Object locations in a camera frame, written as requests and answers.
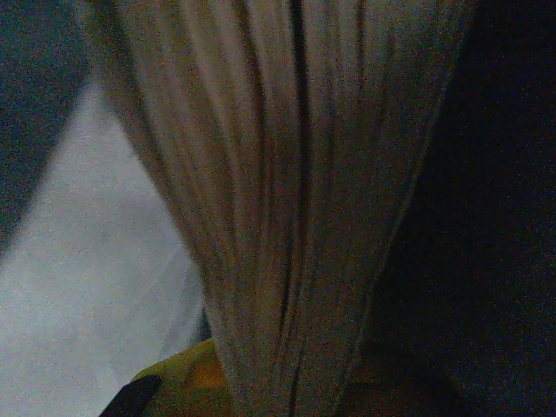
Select navy blue backpack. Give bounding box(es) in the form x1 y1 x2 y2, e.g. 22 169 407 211
0 0 556 417

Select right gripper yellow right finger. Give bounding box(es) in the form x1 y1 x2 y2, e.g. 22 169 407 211
342 371 473 417

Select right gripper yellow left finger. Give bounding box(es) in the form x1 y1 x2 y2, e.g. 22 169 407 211
99 338 234 417

